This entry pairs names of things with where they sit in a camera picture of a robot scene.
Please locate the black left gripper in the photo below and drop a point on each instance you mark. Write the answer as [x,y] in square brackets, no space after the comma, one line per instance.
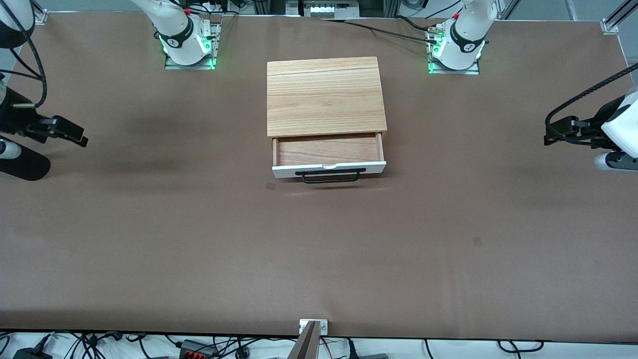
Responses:
[592,126]

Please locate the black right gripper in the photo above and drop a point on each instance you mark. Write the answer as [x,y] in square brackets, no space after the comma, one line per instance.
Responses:
[14,119]

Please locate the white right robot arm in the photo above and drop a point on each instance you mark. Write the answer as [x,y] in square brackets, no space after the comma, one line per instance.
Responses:
[179,35]

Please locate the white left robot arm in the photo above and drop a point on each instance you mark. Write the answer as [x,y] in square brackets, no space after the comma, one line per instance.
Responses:
[463,35]

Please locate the wooden drawer cabinet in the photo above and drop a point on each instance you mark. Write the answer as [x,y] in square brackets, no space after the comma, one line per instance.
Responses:
[324,94]

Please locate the black power adapter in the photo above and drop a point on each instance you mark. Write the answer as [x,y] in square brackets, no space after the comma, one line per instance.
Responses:
[30,354]

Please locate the black orange connector block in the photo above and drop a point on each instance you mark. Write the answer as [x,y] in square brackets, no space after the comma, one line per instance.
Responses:
[197,349]

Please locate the white power strip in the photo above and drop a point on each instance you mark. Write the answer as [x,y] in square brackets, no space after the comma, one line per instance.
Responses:
[329,10]

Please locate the brown table mat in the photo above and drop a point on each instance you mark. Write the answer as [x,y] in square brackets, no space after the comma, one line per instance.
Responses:
[319,249]

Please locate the metal table corner bracket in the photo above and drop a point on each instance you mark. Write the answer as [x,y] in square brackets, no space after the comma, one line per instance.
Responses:
[41,19]
[609,26]

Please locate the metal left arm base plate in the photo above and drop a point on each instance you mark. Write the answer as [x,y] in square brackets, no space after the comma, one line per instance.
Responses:
[453,72]

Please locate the aluminium profile frame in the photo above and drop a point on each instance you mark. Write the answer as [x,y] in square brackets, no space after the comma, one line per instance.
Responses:
[623,12]

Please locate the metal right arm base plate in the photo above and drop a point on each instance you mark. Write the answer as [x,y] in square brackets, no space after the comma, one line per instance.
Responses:
[215,45]

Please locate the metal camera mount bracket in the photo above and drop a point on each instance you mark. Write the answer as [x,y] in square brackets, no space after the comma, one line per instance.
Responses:
[311,344]

